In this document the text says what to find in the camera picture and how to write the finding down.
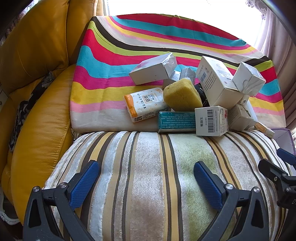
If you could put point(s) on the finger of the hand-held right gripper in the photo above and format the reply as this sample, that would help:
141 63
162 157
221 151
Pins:
286 156
275 172

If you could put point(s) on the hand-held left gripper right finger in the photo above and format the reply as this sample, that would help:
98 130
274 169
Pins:
208 183

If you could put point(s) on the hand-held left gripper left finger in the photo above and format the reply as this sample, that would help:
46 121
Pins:
84 183

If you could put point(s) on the purple box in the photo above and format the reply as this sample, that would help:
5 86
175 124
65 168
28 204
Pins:
284 140

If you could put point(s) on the white cube box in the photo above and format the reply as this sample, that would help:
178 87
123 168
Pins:
248 80

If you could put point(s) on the black box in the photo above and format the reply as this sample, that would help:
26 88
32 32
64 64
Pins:
200 92

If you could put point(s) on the yellow sponge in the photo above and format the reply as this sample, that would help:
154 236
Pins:
182 93

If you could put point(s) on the small orange white box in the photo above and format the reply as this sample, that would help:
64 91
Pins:
263 129

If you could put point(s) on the white box with plug print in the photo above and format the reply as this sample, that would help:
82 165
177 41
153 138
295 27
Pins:
240 117

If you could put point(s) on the white box with red mark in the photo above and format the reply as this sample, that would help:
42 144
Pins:
210 121

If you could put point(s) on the striped plush cushion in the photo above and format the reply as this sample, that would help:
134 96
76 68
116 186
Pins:
148 162

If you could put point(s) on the teal box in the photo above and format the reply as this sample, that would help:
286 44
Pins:
175 121

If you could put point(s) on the dark patterned cloth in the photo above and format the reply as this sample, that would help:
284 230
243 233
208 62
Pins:
20 111

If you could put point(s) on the large white barcode box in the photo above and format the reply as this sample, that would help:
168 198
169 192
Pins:
217 85

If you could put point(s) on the white orange tissue packet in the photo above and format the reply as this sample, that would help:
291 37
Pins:
143 104

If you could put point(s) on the rainbow striped cloth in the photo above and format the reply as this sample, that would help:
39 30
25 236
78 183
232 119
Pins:
104 76

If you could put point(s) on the small grey box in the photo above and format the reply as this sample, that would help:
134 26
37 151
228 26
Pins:
187 74

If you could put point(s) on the long white box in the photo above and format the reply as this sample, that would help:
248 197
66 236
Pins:
150 71

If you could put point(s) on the yellow leather sofa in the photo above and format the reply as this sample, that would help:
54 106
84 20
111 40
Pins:
34 46

